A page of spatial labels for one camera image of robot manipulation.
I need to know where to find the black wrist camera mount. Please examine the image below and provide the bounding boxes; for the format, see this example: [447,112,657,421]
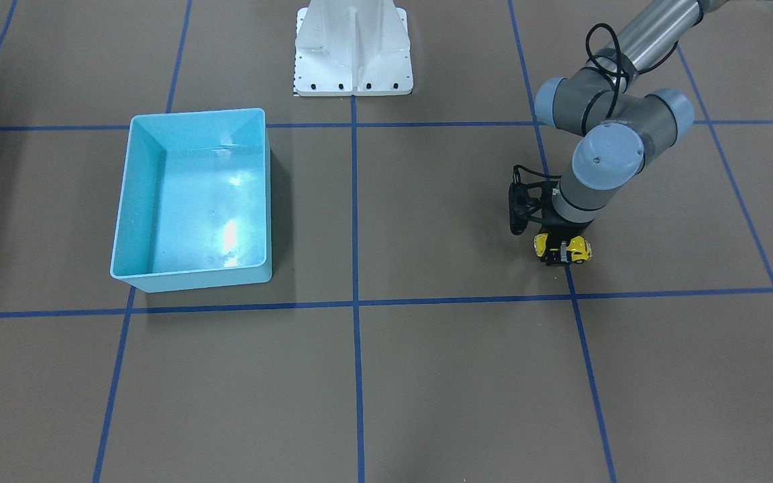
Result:
[507,164,561,235]

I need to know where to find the brown paper table cover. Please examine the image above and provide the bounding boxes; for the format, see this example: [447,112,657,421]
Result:
[0,1,773,482]

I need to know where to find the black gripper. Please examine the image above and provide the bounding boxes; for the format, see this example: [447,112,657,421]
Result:
[536,205,592,266]

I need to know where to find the white pedestal column base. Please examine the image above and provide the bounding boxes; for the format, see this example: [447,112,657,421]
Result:
[293,1,414,97]

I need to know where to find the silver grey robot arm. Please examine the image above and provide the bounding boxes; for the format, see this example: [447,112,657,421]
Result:
[510,1,726,266]

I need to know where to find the yellow beetle toy car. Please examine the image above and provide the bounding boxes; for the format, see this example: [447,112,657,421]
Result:
[533,233,592,266]

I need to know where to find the turquoise plastic bin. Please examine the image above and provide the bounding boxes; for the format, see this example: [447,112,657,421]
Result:
[109,108,273,293]

